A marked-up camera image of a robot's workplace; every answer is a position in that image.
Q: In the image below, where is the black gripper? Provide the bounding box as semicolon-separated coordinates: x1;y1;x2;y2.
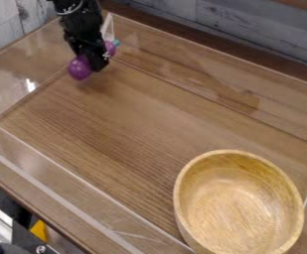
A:
55;1;109;72

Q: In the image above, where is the purple toy eggplant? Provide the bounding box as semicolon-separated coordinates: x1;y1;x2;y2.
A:
68;40;119;80

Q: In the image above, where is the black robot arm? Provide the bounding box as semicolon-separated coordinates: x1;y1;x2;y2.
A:
48;0;109;72

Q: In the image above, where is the brown wooden bowl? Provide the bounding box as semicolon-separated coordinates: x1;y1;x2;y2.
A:
173;150;304;254

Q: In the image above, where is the yellow black equipment base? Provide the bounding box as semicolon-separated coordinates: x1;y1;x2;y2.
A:
0;189;85;254

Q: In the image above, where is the clear acrylic corner bracket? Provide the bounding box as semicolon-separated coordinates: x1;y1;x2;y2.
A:
99;13;115;41

